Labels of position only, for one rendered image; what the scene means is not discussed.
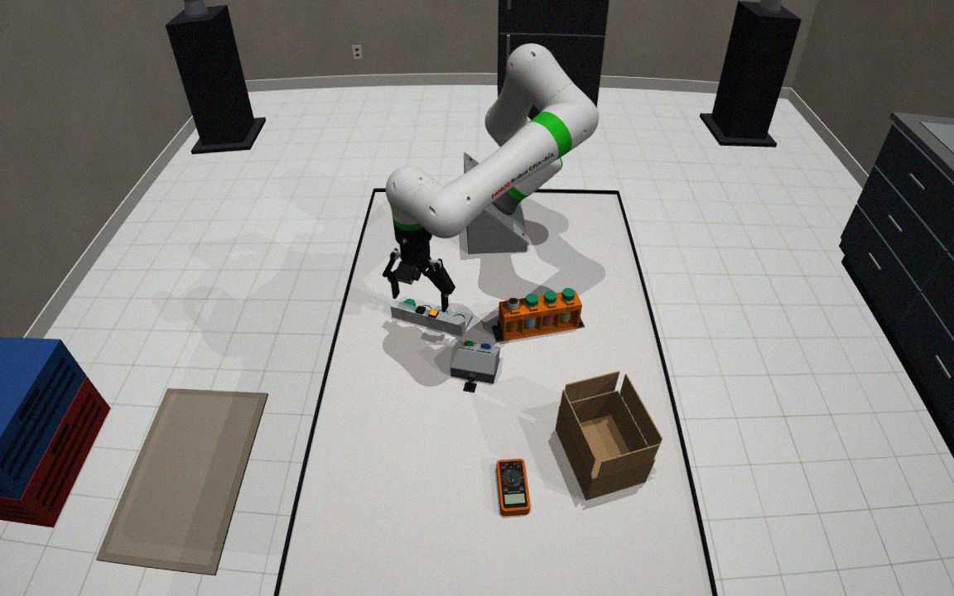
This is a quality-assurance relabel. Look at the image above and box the orange digital multimeter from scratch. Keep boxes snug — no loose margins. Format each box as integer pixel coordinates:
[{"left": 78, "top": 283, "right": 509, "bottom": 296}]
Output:
[{"left": 496, "top": 459, "right": 530, "bottom": 517}]

